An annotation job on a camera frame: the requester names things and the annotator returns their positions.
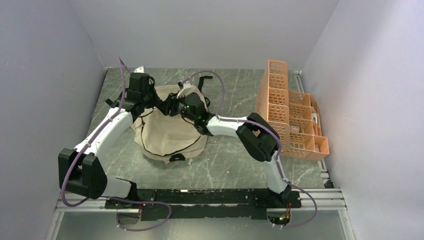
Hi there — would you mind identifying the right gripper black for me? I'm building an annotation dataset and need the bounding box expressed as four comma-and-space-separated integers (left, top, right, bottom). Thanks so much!
156, 90, 197, 123

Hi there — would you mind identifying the beige canvas backpack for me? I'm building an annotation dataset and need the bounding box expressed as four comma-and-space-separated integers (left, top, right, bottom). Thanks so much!
131, 85, 207, 163

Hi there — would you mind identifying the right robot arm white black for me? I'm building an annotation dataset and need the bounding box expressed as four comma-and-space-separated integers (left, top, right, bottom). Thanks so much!
156, 93, 292, 207

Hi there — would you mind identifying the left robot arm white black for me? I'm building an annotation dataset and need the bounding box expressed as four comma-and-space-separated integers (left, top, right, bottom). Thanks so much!
58, 72, 160, 208

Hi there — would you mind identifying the orange plastic file organizer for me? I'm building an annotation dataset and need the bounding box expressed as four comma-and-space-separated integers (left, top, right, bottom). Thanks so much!
255, 60, 330, 161

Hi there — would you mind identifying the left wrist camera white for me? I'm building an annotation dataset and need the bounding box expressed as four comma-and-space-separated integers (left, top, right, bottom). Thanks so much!
133, 66, 145, 74

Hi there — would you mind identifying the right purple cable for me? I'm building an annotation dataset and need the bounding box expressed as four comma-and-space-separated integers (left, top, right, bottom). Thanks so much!
178, 70, 319, 230

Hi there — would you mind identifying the purple cable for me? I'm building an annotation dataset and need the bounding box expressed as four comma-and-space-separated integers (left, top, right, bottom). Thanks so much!
178, 70, 319, 230
60, 54, 173, 232

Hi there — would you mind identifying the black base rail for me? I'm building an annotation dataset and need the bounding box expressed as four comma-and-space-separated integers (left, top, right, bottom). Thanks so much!
104, 188, 302, 221

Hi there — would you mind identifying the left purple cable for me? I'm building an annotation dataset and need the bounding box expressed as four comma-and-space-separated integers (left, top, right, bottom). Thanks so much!
60, 54, 173, 232

